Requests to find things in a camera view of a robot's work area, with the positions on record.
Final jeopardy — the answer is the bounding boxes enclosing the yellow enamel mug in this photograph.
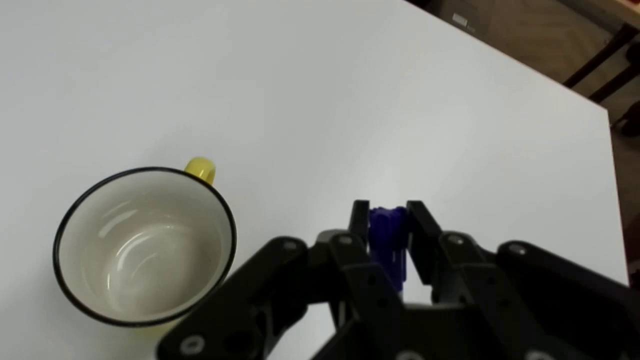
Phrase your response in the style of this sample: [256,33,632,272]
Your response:
[50,154,241,339]

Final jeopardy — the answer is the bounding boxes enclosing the blue capped white marker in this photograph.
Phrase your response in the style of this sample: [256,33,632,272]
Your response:
[367,203,411,295]

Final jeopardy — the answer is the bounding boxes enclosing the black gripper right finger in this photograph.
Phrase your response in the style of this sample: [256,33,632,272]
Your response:
[404,197,640,360]

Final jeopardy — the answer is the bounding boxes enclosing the dark furniture legs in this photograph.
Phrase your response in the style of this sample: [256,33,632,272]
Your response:
[561,18,640,136]

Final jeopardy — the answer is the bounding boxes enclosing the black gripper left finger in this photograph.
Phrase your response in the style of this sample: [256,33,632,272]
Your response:
[154,197,408,360]

